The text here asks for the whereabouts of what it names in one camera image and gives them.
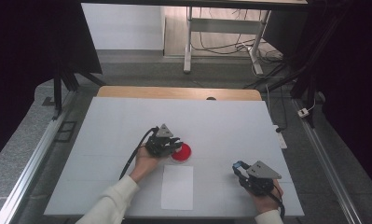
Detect small white adapter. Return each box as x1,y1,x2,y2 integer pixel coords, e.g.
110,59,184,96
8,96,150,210
297,106,310,119

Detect wooden table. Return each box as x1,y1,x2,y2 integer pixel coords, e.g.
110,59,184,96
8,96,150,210
97,85,263,102

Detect person's right hand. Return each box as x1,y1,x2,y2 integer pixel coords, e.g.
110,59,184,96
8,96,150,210
250,178,284,215

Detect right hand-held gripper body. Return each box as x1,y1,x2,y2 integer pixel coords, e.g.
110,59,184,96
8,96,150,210
239,160,282,197

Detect black curtain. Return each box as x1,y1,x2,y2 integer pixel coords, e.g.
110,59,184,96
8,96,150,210
294,0,372,194
0,0,103,167

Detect white table cover board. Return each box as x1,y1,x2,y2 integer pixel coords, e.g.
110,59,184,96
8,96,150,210
43,96,305,218

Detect white paper sheet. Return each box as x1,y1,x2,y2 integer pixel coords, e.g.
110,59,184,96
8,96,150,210
160,164,195,211

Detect person's left hand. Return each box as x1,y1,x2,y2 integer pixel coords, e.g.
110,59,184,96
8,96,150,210
131,145,161,183

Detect white desk frame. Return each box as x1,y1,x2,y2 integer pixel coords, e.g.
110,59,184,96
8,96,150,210
183,6,272,76

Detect black floor cables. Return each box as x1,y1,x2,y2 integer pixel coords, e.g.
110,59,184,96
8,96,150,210
189,7,284,64

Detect black metal stand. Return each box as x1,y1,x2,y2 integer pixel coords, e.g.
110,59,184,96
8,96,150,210
243,55,320,129
51,60,107,121

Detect round red ink pad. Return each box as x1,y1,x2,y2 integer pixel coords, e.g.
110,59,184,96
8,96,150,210
170,142,193,162

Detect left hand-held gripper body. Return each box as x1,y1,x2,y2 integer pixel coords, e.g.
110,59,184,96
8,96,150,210
145,123,177,159

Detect black plug with cable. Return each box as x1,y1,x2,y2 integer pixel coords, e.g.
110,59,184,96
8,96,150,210
266,83,289,133

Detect white power strip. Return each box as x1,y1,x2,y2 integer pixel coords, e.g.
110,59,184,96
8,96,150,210
272,124,289,150

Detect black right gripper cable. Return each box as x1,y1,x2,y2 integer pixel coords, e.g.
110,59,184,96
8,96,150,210
267,191,286,219

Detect aluminium rail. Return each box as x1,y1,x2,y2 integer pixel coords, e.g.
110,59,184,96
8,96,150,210
292,98,364,224
0,90,77,224

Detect black floor socket frame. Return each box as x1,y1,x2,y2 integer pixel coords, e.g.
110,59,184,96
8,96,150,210
54,120,78,144

